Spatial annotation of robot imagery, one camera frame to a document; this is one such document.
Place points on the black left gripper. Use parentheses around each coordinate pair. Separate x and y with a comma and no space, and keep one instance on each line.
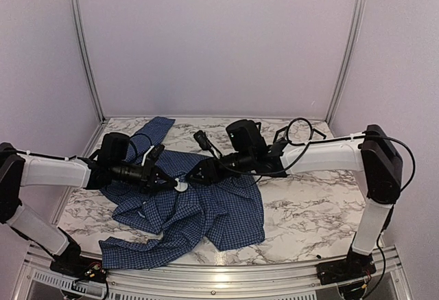
(153,175)

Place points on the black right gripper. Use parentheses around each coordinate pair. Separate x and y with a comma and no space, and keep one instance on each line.
(206,178)

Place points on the blue plaid shirt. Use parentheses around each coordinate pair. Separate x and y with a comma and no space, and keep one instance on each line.
(230,214)

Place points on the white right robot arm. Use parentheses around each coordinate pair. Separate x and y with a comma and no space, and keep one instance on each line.
(370,152)

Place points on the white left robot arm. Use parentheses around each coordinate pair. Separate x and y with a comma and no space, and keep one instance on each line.
(20,169)

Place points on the black open display box middle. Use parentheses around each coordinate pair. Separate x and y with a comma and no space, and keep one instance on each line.
(280,139)

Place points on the black open display box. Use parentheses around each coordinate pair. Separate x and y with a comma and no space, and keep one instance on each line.
(280,139)
(316,133)

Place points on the black open display box right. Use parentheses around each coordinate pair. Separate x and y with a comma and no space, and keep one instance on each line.
(316,133)

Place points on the black wrist camera on left gripper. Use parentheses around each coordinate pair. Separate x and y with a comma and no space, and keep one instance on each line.
(152,155)

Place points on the black wrist camera on gripper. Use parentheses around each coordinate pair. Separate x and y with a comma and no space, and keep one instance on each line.
(152,155)
(205,144)

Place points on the black wrist camera on right gripper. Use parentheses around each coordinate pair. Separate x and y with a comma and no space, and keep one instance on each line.
(205,144)

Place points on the aluminium front frame rail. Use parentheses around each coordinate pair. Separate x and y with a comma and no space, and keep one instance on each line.
(296,280)

